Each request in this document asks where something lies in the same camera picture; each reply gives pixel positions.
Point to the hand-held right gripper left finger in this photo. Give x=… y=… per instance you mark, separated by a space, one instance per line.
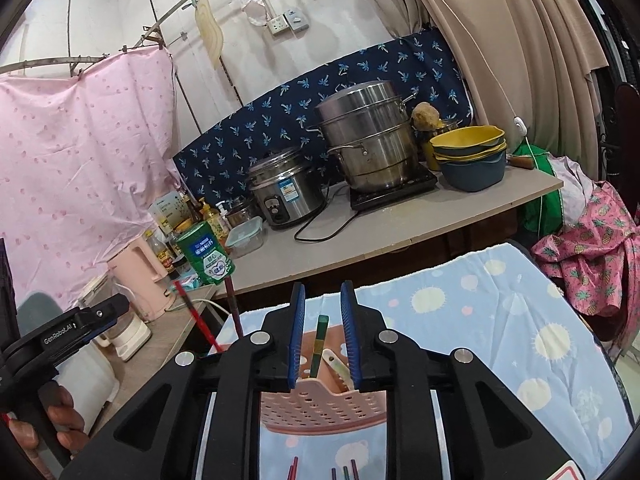
x=297 y=340

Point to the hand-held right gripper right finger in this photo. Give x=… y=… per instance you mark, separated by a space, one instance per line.
x=350 y=340

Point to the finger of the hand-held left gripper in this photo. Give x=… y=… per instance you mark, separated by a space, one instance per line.
x=102 y=312

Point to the dark brown chopstick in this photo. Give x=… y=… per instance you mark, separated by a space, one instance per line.
x=235 y=310

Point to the pink perforated utensil basket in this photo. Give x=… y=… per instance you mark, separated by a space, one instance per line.
x=325 y=410

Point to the person's left hand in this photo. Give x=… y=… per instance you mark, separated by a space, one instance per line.
x=62 y=415

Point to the white plastic spoon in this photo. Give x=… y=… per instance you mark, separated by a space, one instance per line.
x=336 y=365

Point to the white blender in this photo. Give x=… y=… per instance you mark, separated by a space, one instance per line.
x=127 y=335

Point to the grey plastic storage box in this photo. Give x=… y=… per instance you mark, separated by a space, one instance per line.
x=40 y=307

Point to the pink electric kettle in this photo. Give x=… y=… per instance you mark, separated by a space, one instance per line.
x=140 y=275

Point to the red label sauce bottle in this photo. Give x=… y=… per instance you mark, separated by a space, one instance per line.
x=161 y=255

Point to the dark sauce bottle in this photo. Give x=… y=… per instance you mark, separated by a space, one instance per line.
x=177 y=257

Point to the blue packet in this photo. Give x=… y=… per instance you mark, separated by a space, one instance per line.
x=192 y=280

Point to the clear container with green lid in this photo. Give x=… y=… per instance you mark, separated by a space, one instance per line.
x=245 y=237

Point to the green labelled can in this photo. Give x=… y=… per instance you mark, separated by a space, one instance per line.
x=207 y=255

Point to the white green carton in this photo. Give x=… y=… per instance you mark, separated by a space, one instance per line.
x=167 y=210

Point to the blue planet print tablecloth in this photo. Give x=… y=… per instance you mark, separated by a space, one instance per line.
x=475 y=320

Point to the small steel pot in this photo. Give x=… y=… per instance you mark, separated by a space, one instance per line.
x=240 y=212

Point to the silver rice cooker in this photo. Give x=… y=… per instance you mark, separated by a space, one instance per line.
x=287 y=190

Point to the pink dotted curtain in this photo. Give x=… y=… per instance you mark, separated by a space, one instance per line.
x=75 y=160

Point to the black induction cooker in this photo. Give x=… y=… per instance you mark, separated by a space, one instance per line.
x=400 y=190

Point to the stainless steel steamer pot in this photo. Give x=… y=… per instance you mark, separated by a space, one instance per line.
x=370 y=140

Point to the yellow jar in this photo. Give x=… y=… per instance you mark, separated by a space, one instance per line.
x=429 y=152

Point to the blue bowl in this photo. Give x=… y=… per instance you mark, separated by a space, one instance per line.
x=472 y=175

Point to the navy palm print cloth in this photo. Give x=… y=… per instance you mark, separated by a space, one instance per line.
x=250 y=125

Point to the yellow bowl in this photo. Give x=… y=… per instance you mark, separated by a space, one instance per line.
x=472 y=156
x=467 y=137

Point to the brown loofah sponge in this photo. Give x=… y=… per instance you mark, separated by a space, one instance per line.
x=425 y=116

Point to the green cloth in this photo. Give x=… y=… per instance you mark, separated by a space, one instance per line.
x=542 y=195

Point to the pink pineapple print cloth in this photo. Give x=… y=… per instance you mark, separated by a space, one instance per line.
x=590 y=250

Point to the pale lilac cloth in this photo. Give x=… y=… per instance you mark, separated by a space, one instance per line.
x=572 y=180

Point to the cream cutting board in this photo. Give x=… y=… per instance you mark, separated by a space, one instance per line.
x=209 y=30

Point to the beige curtain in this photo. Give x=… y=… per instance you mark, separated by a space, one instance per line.
x=525 y=50

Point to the wall socket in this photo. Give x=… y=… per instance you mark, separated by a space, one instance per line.
x=278 y=26

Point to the wall switch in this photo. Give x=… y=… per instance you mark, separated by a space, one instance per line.
x=296 y=19

